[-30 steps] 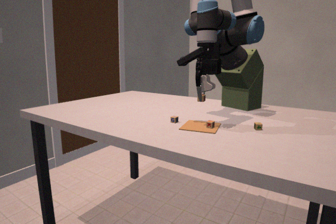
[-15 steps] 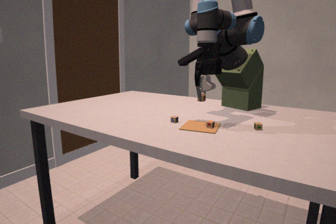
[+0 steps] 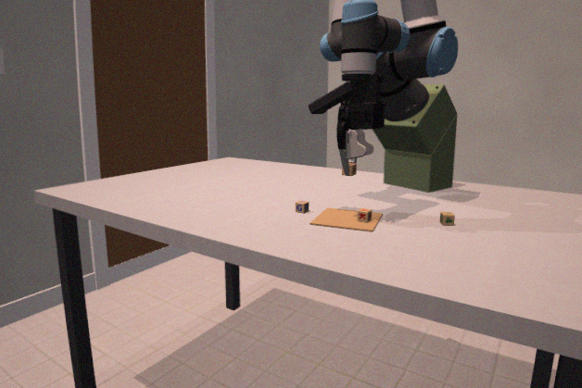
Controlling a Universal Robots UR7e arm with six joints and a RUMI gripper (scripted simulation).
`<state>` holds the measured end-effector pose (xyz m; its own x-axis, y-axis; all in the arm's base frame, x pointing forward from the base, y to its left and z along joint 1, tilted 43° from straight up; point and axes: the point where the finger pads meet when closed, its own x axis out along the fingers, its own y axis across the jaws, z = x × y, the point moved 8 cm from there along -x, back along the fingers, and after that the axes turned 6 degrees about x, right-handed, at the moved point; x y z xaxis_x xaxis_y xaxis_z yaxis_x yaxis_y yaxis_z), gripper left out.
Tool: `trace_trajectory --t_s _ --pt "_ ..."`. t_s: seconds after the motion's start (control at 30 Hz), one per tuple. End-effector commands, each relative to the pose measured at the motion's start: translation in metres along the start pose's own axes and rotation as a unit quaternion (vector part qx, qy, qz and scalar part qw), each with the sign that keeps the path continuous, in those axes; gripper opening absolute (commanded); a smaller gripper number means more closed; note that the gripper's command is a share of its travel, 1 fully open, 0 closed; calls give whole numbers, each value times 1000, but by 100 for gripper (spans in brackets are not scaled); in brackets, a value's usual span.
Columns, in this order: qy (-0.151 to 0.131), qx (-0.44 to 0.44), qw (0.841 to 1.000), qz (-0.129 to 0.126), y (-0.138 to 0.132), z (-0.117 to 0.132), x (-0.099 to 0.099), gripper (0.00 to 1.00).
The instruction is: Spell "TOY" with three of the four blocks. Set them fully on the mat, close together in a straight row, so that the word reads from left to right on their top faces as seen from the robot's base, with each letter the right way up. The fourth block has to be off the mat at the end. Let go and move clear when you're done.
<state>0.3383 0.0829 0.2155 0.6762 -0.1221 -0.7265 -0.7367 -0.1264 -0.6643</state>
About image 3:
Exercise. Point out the tan flat mat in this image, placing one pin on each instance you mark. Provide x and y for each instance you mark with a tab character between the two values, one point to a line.
345	219

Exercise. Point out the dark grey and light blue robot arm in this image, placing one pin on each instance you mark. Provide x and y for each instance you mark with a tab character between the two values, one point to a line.
431	51

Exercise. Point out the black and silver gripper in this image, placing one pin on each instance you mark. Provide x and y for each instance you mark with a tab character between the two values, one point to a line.
352	144

